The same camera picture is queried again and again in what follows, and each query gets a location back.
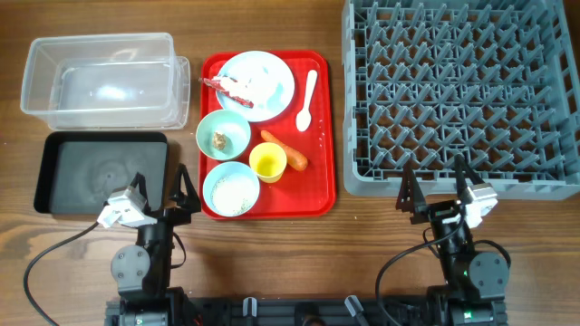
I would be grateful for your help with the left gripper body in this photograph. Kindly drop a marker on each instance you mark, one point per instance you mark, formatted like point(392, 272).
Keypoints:
point(165, 213)

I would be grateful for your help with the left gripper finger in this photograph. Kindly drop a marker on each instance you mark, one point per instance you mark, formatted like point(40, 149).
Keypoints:
point(182, 192)
point(139, 183)

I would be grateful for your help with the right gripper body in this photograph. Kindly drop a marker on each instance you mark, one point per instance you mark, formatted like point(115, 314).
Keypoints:
point(439, 211)

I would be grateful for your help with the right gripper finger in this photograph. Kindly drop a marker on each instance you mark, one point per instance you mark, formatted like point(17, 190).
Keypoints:
point(410, 198)
point(462, 172)

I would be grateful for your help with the light blue bowl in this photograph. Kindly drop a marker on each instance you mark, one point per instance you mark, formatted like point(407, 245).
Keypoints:
point(226, 169)

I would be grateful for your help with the white rice grains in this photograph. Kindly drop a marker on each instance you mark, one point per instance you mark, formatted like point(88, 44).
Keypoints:
point(233, 195)

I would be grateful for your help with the brown food scrap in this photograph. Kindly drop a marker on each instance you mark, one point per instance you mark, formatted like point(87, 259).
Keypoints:
point(219, 140)

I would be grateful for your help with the green bowl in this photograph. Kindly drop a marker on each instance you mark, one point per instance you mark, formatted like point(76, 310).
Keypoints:
point(236, 128)

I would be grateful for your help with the yellow cup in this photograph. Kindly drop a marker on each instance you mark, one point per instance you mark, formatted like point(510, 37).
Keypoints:
point(268, 160)

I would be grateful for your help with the red snack wrapper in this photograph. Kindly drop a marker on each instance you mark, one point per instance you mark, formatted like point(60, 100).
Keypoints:
point(231, 88)

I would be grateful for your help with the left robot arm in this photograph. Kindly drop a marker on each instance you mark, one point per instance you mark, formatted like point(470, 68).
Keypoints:
point(142, 270)

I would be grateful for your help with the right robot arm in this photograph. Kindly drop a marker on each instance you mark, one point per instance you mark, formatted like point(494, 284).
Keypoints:
point(475, 281)

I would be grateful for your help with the black waste tray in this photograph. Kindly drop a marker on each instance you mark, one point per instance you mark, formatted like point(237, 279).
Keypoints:
point(80, 169)

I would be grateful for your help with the grey dishwasher rack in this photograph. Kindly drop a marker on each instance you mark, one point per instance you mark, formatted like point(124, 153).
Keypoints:
point(494, 82)

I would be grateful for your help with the clear plastic bin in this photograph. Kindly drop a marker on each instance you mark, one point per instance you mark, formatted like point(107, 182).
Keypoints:
point(107, 82)

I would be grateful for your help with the red serving tray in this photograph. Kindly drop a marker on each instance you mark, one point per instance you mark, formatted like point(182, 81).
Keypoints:
point(311, 192)

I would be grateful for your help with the orange carrot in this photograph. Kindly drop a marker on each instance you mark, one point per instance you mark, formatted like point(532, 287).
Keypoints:
point(295, 158)

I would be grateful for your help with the white plastic spoon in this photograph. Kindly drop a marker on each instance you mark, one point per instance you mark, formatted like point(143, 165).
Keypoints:
point(304, 117)

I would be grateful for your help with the light blue plate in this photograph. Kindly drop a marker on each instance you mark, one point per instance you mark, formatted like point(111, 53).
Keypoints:
point(244, 63)

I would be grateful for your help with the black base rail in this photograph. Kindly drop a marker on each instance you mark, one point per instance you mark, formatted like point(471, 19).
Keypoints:
point(294, 312)

